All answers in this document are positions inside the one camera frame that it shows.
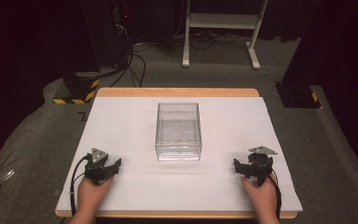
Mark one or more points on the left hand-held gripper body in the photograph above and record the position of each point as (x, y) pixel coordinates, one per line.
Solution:
(97, 168)

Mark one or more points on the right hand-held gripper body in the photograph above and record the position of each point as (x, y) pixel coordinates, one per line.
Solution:
(258, 166)

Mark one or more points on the person's left hand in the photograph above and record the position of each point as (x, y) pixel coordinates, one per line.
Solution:
(91, 194)

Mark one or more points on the person's right hand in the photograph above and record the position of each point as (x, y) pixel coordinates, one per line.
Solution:
(261, 197)

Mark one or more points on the white table mat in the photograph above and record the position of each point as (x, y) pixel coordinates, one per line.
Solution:
(136, 130)

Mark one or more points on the clear plastic box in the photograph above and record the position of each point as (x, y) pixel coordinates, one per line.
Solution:
(178, 132)

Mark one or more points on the striped black stand base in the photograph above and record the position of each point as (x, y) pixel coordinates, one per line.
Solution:
(77, 88)

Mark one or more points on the wooden table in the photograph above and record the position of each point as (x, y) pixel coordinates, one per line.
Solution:
(174, 92)

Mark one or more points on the black equipment rack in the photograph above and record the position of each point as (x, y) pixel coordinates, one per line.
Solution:
(121, 31)

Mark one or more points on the black curtain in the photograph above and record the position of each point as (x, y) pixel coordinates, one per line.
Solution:
(338, 46)
(28, 46)

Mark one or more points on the white metal stand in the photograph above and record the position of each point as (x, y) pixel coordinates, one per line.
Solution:
(222, 20)

